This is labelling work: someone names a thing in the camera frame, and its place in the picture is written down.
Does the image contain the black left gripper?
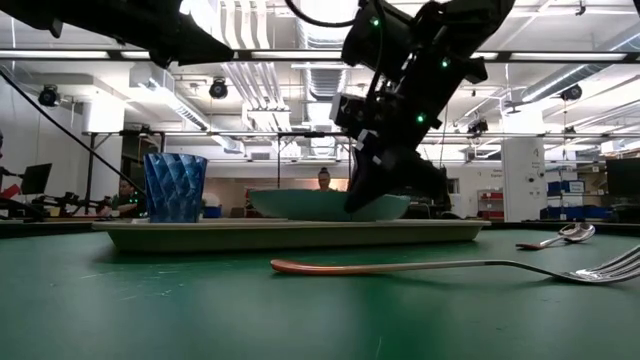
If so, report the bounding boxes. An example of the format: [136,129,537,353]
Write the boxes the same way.
[119,0,235,69]

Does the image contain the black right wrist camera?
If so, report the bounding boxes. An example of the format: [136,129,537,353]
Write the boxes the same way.
[330,92,374,129]

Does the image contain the orange-handled metal fork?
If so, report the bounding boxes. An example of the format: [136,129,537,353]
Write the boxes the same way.
[270,244,640,285]

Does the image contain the silver ventilation duct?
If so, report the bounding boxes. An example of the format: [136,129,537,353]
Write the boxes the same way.
[297,19,351,156]

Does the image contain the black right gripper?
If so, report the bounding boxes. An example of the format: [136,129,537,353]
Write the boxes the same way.
[344,74,448,214]

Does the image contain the blue storage bins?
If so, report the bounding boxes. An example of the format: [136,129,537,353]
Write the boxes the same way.
[547,179,586,196]

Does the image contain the person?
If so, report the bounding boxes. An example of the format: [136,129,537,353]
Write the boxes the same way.
[315,167,336,193]
[97,178,146,219]

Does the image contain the black computer monitor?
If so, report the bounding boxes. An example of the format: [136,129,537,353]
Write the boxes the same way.
[605,157,640,199]
[19,162,53,196]

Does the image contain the black background station frame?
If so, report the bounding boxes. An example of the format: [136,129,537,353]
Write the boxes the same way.
[82,130,166,217]

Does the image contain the white square pillar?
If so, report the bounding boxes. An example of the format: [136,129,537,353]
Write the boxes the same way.
[501,137,547,223]

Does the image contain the blue faceted plastic cup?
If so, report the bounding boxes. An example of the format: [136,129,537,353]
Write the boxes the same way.
[143,152,209,224]

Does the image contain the black ceiling spotlight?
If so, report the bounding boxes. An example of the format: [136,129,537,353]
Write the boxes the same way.
[208,78,230,100]
[38,84,61,108]
[559,83,584,103]

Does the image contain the overhead light bar frame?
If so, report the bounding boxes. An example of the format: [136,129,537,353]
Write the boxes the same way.
[0,48,640,64]

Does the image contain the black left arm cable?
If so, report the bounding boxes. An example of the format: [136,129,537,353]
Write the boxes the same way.
[0,67,147,196]

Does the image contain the turquoise plastic plate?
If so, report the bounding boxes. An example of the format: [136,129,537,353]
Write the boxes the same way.
[248,188,412,223]

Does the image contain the beige plastic tray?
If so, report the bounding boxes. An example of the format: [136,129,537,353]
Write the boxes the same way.
[92,218,492,253]

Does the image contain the orange-handled metal spoon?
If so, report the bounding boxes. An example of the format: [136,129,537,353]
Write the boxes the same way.
[515,222,597,251]

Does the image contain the red storage bins rack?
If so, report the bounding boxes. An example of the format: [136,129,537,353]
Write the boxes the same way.
[477,189,505,220]

